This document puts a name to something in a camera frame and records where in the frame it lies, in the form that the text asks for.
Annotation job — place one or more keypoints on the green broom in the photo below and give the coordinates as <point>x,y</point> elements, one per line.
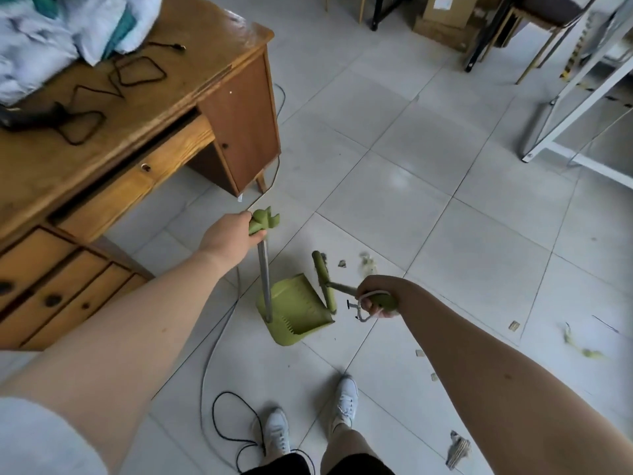
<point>324,281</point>

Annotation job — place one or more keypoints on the person's white shirt sleeve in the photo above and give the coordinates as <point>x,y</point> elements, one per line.
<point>39,440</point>

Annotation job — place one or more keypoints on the person's right leg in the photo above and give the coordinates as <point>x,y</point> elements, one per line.
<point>346,442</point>

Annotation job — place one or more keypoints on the person's right hand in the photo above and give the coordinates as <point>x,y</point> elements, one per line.
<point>383,286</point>

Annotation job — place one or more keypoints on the person's left forearm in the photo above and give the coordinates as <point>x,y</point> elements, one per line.
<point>123,341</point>

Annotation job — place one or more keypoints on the flat cardboard box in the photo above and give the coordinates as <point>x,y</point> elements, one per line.
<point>440,37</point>

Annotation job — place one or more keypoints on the person's left leg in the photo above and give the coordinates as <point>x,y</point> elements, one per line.
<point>272,460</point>

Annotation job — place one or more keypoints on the person's left white shoe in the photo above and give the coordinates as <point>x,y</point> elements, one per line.
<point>277,432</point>

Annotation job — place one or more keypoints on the paper scraps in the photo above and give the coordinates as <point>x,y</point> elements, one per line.
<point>457,452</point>

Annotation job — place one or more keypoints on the green dustpan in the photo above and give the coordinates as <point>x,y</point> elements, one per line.
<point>292,306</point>

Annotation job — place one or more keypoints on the person's right white shoe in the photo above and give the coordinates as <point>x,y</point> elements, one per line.
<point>344,400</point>

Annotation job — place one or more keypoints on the light wooden chair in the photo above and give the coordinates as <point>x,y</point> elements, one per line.
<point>362,4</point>

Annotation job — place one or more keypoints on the person's black shorts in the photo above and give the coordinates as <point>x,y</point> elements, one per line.
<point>356,467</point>

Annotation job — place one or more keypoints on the brown cushioned chair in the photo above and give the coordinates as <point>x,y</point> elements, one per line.
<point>554,9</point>

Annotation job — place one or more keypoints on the dark table black legs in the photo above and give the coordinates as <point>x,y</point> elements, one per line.
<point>487,39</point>

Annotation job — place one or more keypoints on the pile of pale cloth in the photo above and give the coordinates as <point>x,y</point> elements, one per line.
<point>39,39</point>

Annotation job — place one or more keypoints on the person's leg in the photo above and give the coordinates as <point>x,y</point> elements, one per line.
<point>346,442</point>
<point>272,460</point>

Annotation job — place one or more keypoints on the person's right forearm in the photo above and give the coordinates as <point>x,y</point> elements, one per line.
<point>494,380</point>

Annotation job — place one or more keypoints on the white framed table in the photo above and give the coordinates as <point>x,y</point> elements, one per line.
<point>573,113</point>

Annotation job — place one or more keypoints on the person's left hand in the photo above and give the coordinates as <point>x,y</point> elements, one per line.
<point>230,237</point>

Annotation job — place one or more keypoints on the person's white shoe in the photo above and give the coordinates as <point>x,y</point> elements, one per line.
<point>277,432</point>
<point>344,400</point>

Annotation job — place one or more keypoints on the wooden desk with drawers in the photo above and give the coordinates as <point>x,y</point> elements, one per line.
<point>148,118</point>

